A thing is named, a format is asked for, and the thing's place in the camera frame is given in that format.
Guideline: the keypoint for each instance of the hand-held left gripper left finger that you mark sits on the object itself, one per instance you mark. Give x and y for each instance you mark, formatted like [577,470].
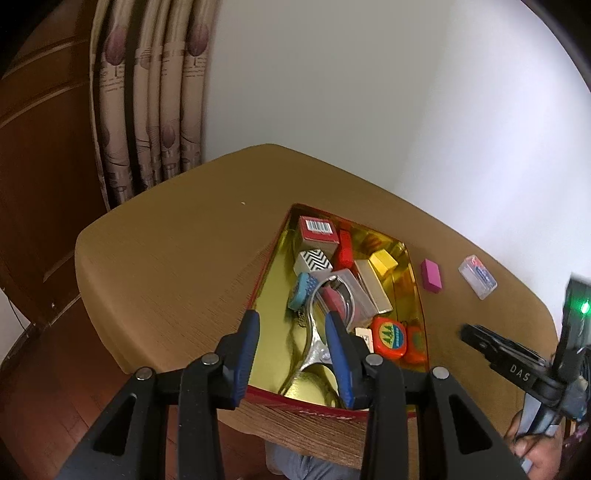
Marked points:
[247,355]

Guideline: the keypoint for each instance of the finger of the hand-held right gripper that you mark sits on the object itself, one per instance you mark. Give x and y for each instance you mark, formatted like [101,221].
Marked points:
[508,353]

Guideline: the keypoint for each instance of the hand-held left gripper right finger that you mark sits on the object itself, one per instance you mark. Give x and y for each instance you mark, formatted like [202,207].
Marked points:
[339,355]

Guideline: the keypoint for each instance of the orange red tape measure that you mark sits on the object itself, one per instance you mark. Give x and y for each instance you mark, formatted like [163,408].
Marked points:
[390,337]

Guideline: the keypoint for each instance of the clear plastic card box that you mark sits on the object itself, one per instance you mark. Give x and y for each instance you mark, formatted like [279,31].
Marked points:
[358,295]

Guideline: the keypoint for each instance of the dark red tin box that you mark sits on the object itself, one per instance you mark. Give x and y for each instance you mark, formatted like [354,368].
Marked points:
[272,295]

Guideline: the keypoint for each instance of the small blue cartoon tin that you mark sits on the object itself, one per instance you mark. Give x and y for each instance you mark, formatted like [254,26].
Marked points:
[302,290]

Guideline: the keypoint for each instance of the black white zigzag box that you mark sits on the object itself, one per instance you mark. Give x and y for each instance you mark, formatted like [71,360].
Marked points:
[314,262]

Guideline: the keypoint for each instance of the person's right hand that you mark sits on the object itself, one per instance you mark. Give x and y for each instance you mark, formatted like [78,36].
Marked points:
[535,457]

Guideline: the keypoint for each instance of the small white block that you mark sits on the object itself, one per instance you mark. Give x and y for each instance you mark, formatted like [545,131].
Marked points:
[364,336]

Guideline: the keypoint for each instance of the clear floss pick box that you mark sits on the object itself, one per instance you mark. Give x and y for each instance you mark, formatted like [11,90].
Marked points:
[479,277]

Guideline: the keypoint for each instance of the small red block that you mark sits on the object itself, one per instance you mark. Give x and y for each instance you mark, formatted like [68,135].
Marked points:
[344,251]

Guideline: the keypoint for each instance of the small yellow box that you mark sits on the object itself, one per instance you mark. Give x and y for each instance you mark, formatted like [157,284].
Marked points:
[383,261]

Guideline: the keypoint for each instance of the pink eraser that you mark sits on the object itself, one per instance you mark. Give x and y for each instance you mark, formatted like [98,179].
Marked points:
[432,275]

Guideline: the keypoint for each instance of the person's grey trousers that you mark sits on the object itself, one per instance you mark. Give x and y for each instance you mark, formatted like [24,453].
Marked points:
[295,466]

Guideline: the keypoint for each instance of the red barcode box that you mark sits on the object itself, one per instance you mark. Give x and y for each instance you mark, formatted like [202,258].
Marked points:
[318,235]

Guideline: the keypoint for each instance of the beige patterned curtain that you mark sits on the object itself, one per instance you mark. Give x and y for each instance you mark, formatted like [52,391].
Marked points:
[171,115]

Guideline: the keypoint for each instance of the brown wooden door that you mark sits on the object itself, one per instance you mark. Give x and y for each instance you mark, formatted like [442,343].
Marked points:
[46,161]

